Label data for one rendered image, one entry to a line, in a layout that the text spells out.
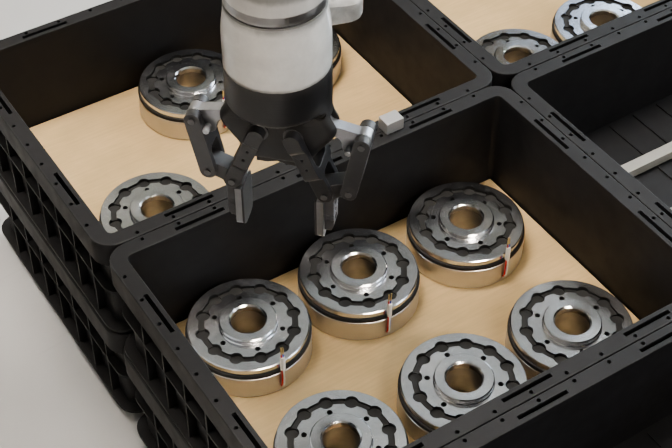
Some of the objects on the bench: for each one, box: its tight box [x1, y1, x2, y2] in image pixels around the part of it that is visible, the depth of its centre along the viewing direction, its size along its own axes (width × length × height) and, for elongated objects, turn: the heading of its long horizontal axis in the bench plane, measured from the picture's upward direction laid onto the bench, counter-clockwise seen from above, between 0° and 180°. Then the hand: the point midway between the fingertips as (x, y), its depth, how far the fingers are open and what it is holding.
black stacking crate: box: [0, 175, 143, 413], centre depth 144 cm, size 40×30×12 cm
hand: (283, 207), depth 109 cm, fingers open, 5 cm apart
